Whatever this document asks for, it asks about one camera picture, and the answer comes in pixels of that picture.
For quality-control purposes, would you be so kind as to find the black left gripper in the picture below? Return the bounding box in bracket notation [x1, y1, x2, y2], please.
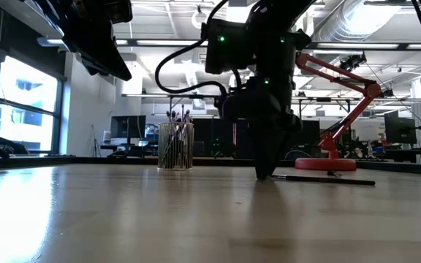
[62, 0, 133, 81]

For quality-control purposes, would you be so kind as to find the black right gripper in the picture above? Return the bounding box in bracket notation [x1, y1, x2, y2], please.
[246, 72, 303, 180]

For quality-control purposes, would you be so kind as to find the black silver-ferruled makeup brush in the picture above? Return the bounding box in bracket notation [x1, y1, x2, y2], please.
[270, 174, 376, 187]

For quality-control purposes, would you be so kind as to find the office chair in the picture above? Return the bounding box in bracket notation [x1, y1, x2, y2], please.
[289, 148, 319, 161]

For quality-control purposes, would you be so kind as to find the red desk lamp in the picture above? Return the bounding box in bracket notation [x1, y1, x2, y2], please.
[293, 50, 394, 172]

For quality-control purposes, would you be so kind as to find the black computer monitor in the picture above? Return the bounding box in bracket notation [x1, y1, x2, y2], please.
[384, 110, 417, 145]
[110, 115, 147, 140]

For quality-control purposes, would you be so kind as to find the lit computer screen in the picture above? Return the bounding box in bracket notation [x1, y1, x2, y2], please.
[145, 123, 159, 142]

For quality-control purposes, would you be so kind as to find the dark office desk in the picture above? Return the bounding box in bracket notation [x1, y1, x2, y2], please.
[384, 148, 421, 164]
[99, 143, 159, 159]

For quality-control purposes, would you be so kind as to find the large window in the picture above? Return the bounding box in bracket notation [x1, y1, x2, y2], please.
[0, 54, 65, 155]

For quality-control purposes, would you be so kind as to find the black ceiling device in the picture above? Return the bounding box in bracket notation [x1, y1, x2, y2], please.
[339, 52, 368, 72]

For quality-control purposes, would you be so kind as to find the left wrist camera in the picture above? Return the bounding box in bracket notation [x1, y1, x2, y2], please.
[102, 0, 134, 24]

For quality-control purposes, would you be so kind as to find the black metal frame stand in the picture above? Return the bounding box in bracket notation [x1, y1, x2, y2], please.
[167, 94, 224, 121]

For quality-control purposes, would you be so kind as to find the white ring lamp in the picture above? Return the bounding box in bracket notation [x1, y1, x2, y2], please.
[191, 9, 212, 31]

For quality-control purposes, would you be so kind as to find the gold wire brush holder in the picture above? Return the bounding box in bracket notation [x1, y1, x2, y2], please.
[157, 121, 195, 171]

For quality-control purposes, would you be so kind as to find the black aluminium table frame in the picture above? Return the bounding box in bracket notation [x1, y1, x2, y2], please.
[0, 156, 421, 176]

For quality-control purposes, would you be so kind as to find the silver ventilation duct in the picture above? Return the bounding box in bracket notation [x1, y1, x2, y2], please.
[314, 0, 398, 42]

